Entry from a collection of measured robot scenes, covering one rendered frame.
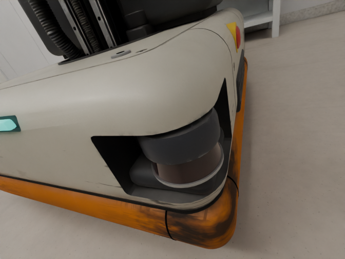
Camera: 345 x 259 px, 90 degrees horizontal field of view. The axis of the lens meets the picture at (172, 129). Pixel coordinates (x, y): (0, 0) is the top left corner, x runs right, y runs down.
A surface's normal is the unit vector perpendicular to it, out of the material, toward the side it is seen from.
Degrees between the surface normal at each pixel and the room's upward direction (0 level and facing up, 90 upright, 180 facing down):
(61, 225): 0
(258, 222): 0
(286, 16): 90
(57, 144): 90
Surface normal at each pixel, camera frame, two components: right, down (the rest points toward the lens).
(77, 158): -0.34, 0.58
